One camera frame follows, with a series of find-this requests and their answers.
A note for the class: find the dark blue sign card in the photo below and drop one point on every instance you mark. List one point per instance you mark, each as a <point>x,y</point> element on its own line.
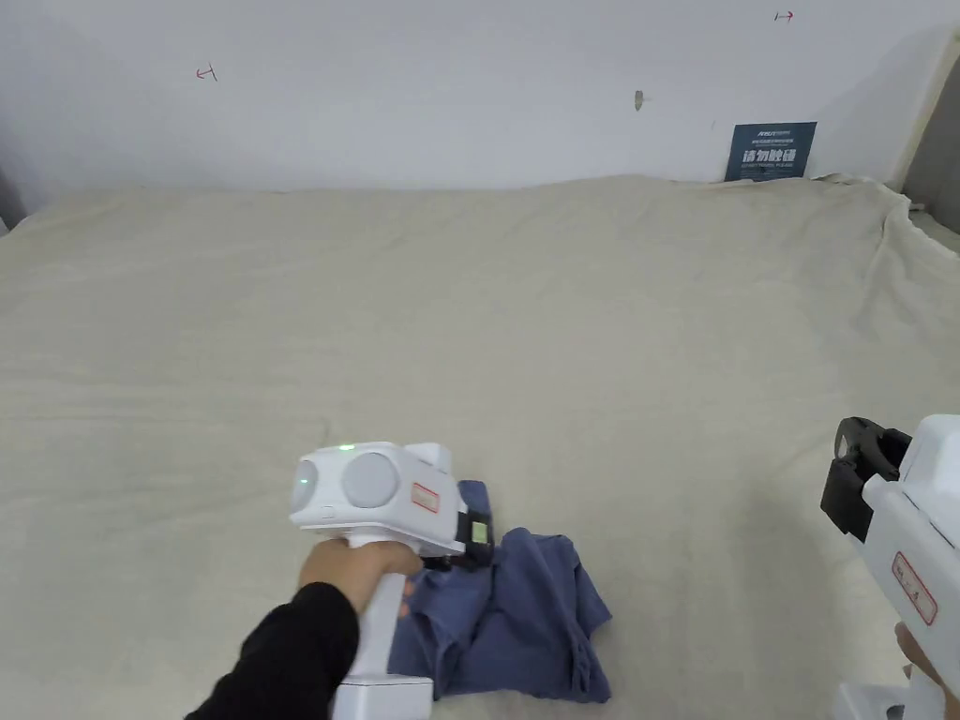
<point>771,151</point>

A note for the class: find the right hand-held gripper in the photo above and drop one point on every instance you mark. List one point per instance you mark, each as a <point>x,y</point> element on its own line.
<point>919,525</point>

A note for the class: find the person's left forearm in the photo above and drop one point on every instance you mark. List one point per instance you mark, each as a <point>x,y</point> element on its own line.
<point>289,660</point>

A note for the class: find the person's left hand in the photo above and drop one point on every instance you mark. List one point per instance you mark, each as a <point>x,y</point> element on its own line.
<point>352,566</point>

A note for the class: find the dark blue shirt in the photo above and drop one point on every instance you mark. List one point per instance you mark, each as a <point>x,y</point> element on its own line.
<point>525,615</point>

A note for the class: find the bed with beige sheet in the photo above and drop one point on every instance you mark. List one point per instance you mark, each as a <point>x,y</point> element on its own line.
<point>480,315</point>

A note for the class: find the person's right hand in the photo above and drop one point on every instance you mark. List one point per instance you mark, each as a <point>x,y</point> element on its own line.
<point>911,649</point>

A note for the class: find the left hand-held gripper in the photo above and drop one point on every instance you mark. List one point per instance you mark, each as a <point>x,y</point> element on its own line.
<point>375,484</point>

